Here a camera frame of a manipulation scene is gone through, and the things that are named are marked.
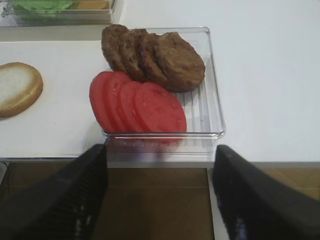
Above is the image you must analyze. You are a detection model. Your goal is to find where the silver metal tray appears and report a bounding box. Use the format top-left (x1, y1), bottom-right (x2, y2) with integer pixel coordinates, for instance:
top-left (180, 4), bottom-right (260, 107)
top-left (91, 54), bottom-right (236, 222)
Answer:
top-left (0, 39), bottom-right (111, 161)

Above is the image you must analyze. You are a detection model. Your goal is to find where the clear lettuce cheese container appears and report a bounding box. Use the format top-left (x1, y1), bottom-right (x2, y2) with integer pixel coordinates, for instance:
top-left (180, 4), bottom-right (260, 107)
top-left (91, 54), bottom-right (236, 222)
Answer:
top-left (0, 0), bottom-right (117, 27)

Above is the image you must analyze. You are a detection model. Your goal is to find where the green lettuce leaf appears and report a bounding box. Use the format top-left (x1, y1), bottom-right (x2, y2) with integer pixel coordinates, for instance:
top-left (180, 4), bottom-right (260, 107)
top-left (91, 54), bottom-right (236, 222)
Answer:
top-left (12, 0), bottom-right (74, 22)

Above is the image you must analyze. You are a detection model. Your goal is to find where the bun half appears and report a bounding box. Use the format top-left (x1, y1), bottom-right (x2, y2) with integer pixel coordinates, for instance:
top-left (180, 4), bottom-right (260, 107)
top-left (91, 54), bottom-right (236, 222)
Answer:
top-left (0, 62), bottom-right (44, 118)

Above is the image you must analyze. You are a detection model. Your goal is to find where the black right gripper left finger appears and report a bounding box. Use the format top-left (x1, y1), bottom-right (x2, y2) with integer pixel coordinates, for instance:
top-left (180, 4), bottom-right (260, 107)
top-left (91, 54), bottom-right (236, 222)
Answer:
top-left (0, 144), bottom-right (108, 240)

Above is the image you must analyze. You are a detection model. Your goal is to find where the orange cheese slice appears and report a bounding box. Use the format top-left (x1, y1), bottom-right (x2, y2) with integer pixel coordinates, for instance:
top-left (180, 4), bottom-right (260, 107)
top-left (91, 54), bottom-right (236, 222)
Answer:
top-left (72, 0), bottom-right (111, 10)

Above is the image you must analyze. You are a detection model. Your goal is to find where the red tomato slice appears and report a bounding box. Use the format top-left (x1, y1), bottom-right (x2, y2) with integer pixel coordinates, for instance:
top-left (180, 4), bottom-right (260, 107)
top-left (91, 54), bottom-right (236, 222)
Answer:
top-left (89, 71), bottom-right (116, 133)
top-left (103, 71), bottom-right (132, 133)
top-left (133, 82), bottom-right (187, 133)
top-left (118, 81), bottom-right (145, 133)

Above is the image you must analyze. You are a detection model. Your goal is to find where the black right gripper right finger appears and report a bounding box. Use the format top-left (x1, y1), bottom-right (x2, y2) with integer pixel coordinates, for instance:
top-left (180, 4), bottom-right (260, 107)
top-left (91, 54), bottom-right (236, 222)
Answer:
top-left (211, 145), bottom-right (320, 240)

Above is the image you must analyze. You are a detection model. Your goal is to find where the clear patty tomato container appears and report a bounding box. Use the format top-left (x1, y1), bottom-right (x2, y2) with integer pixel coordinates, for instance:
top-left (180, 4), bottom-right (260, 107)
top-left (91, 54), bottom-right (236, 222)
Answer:
top-left (95, 27), bottom-right (226, 156)

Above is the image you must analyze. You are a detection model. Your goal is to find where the white paper sheet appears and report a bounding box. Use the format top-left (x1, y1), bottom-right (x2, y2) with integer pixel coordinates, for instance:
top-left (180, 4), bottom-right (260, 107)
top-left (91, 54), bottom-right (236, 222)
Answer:
top-left (0, 41), bottom-right (111, 155)

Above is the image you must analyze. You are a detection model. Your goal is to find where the brown meat patty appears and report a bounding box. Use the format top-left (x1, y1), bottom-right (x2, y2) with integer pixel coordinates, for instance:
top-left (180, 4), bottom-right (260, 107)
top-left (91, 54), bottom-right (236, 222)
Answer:
top-left (101, 24), bottom-right (129, 73)
top-left (154, 32), bottom-right (206, 92)
top-left (136, 33), bottom-right (168, 87)
top-left (119, 29), bottom-right (148, 83)

